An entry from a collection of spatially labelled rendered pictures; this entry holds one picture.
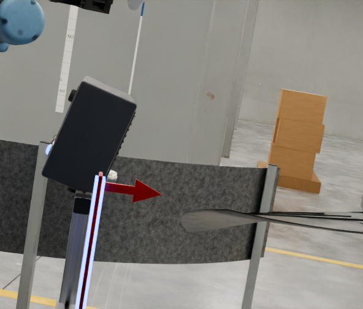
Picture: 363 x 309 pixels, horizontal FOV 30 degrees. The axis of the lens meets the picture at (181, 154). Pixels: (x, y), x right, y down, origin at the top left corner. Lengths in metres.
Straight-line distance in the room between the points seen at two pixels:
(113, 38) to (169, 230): 4.37
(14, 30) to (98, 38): 5.80
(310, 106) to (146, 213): 6.36
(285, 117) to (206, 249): 6.11
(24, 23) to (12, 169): 1.45
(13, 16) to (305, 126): 7.85
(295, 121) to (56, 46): 3.34
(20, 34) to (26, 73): 5.97
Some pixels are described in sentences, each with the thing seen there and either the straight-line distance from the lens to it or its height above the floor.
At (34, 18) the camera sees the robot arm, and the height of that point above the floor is 1.34.
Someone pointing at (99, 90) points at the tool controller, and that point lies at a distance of 1.25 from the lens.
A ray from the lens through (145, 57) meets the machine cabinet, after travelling 6.79.
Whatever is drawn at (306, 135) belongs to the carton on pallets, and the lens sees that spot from 8.82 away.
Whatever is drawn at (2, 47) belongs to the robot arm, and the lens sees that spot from 1.24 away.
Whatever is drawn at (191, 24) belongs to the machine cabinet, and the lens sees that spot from 6.75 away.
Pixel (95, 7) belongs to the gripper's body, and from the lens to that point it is 1.32.
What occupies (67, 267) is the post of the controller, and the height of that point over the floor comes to 0.93.
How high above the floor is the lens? 1.31
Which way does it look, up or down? 7 degrees down
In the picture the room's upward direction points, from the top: 10 degrees clockwise
